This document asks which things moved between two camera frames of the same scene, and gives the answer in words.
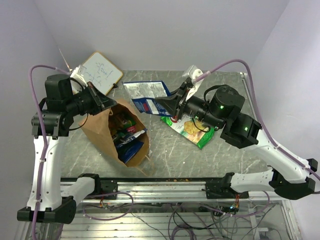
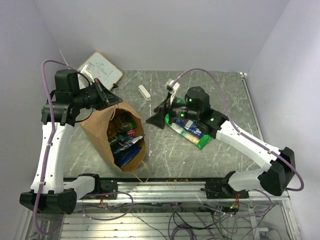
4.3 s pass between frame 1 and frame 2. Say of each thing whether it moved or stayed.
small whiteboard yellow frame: stayed
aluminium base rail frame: stayed
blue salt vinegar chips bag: moved
